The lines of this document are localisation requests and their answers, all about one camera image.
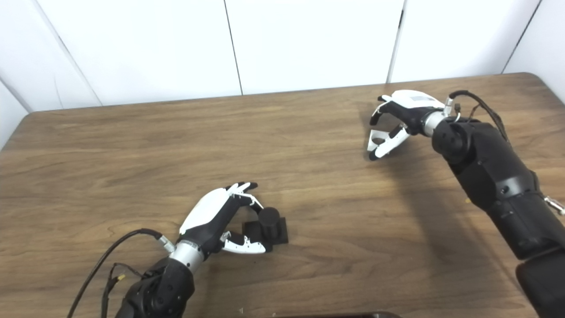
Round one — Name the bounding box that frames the black robot torso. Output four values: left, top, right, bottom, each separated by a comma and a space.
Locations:
269, 311, 402, 318

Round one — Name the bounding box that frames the thick black right wrist cable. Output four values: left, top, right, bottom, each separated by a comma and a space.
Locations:
448, 90, 510, 142

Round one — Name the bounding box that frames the thick black left wrist cable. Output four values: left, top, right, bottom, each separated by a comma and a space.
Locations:
66, 228, 175, 318

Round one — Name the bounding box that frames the black peg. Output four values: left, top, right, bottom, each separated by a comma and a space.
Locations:
242, 207, 289, 248

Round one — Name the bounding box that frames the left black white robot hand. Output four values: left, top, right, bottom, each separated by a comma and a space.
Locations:
179, 182, 274, 257

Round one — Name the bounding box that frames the thin wire with yellow connector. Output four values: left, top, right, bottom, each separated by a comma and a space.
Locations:
101, 263, 146, 318

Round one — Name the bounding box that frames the white square piece with hole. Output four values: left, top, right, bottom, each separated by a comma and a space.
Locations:
368, 129, 390, 153

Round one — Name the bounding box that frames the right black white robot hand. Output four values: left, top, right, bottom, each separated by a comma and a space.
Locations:
367, 90, 446, 161

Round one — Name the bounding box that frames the thin black right arm wire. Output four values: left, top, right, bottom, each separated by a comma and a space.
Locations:
452, 104, 482, 122

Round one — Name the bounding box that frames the thick black wrist cable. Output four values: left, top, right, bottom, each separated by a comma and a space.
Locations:
448, 90, 510, 142
66, 228, 175, 318

